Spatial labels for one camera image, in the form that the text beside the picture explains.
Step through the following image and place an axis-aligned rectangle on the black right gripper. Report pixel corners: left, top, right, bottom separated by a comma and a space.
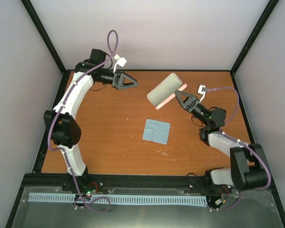
173, 90, 209, 127

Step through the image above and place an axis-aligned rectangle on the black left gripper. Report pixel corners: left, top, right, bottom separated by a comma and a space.
95, 69, 137, 90

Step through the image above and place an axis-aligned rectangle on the pink glasses case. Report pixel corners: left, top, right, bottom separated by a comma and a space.
147, 73, 188, 110

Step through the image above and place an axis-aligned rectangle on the light blue cleaning cloth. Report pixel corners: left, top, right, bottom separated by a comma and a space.
142, 119, 171, 145

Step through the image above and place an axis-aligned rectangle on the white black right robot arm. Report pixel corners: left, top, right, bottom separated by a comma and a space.
175, 90, 272, 191

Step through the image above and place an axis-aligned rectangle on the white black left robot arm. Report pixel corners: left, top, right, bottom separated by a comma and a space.
44, 49, 138, 191

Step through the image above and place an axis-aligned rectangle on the clear acrylic front plate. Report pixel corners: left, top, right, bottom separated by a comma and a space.
12, 187, 283, 228

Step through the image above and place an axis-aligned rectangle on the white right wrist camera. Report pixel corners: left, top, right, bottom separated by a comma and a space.
197, 84, 207, 103

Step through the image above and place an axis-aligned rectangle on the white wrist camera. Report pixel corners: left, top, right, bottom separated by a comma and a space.
113, 54, 127, 72
197, 84, 207, 103

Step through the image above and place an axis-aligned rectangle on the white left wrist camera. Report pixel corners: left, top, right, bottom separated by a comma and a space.
113, 54, 127, 72

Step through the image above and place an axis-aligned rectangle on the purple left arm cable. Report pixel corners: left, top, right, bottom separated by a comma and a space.
47, 29, 119, 212

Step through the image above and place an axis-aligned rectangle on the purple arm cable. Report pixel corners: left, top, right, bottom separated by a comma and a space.
47, 29, 119, 212
204, 86, 272, 211

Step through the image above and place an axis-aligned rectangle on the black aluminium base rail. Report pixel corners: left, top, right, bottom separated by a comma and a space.
20, 173, 227, 195

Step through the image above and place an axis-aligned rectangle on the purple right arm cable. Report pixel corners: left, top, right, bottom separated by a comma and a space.
204, 86, 272, 211

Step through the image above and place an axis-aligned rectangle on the light blue slotted cable duct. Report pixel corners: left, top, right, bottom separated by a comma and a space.
28, 193, 207, 207

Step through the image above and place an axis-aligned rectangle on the black enclosure frame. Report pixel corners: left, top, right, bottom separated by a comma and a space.
4, 0, 285, 228

